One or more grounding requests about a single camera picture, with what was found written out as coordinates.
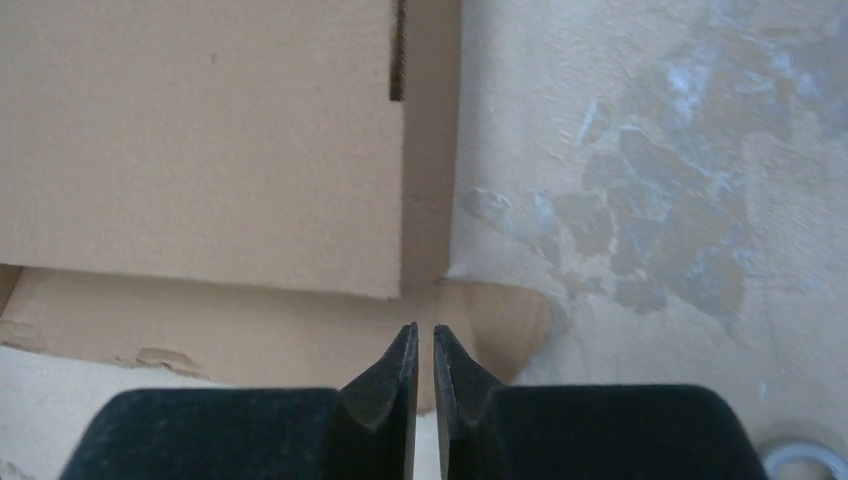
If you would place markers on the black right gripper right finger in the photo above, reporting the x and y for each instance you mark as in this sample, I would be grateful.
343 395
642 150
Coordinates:
489 430

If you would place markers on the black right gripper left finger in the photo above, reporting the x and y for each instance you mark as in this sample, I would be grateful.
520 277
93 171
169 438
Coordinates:
364 430

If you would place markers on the red handled adjustable wrench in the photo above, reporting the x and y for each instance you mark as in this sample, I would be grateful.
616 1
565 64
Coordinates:
814 457

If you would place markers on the brown cardboard box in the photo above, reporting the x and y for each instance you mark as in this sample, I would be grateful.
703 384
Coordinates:
254 193

